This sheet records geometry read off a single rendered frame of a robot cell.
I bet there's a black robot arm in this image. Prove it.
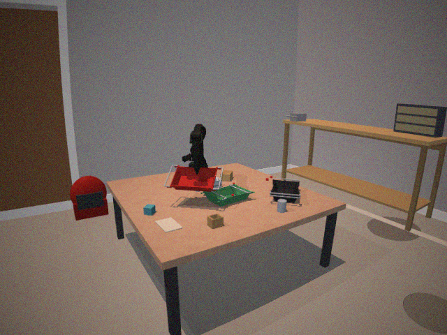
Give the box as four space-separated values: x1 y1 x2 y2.
182 124 208 168

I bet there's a small brown open-top box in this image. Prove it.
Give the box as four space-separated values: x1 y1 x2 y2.
207 214 224 229

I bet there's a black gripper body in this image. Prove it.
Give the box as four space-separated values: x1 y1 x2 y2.
189 151 205 168

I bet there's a green plastic tray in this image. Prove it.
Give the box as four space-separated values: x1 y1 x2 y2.
200 184 255 207

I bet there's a grey cylinder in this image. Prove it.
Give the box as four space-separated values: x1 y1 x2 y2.
277 199 287 213

